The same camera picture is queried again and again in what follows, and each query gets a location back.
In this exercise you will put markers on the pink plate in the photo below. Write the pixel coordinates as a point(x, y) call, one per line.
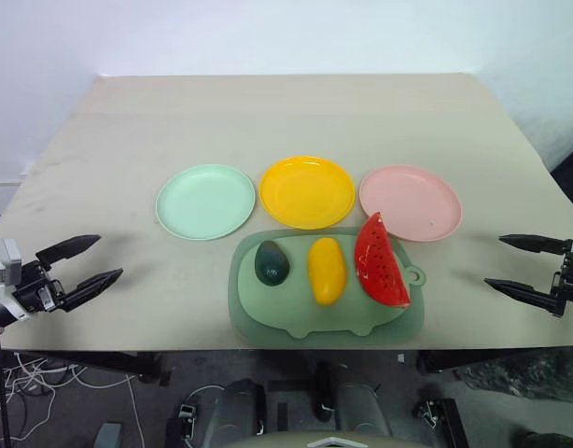
point(408, 196)

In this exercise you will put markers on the dark green tarp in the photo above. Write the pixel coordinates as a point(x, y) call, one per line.
point(529, 375)

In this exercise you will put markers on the grey robot torso edge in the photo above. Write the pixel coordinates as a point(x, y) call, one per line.
point(324, 441)

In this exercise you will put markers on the yellow mango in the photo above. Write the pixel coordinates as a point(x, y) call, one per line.
point(327, 270)

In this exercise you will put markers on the light green plate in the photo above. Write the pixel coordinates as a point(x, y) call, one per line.
point(205, 201)

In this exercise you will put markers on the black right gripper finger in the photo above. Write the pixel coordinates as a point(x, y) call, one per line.
point(520, 289)
point(534, 243)

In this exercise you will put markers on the yellow plate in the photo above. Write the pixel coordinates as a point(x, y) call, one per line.
point(307, 192)

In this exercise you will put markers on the black stand pole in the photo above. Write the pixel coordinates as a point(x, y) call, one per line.
point(2, 392)

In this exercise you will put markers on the black table frame bar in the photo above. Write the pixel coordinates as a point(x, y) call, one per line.
point(104, 361)

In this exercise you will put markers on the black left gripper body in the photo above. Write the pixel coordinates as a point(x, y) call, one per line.
point(34, 289)

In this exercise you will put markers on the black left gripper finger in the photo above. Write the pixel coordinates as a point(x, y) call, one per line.
point(93, 285)
point(69, 247)

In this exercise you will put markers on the green silicone cutting mat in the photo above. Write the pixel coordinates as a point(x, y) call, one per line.
point(277, 312)

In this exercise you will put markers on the black oblong shape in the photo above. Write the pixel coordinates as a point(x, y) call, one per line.
point(324, 389)

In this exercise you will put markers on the dark rounded robot leg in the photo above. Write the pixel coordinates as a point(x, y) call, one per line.
point(235, 410)
point(361, 408)

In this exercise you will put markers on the dark green avocado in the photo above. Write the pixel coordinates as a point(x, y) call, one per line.
point(271, 263)

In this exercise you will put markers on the grey floor box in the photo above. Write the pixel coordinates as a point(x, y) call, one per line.
point(108, 436)

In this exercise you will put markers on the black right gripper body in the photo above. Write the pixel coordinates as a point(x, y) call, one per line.
point(571, 282)

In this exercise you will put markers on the red watermelon slice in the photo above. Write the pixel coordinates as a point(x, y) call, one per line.
point(380, 261)

